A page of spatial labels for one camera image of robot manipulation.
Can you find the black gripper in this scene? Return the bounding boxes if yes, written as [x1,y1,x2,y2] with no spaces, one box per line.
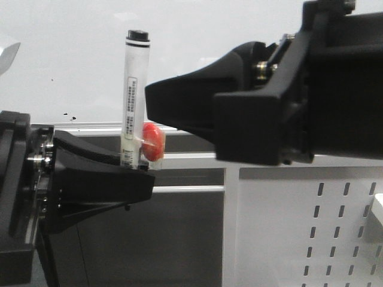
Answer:
[1,111,155,286]
[278,0,383,162]

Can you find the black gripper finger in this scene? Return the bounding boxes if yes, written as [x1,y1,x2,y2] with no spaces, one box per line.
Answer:
[145,41,266,141]
[214,32,314,166]

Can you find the red round magnet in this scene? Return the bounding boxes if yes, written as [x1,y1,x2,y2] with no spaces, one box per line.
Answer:
[141,122,166,162]

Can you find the white whiteboard marker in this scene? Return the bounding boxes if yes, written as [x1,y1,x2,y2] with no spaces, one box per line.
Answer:
[120,30,150,169]

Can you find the white whiteboard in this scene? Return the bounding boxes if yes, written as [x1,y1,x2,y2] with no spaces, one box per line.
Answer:
[0,0,383,139]

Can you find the white pegboard panel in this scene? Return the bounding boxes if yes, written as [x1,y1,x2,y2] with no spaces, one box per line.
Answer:
[239,167,383,287]

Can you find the dark grey cabinet panel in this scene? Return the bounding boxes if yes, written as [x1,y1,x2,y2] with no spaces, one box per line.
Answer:
[50,192,224,286]

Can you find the white metal rack frame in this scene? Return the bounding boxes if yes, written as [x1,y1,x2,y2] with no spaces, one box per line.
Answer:
[152,151,383,287]

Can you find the white shelf bracket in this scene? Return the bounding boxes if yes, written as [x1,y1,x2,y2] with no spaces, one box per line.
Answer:
[363,193,382,243]

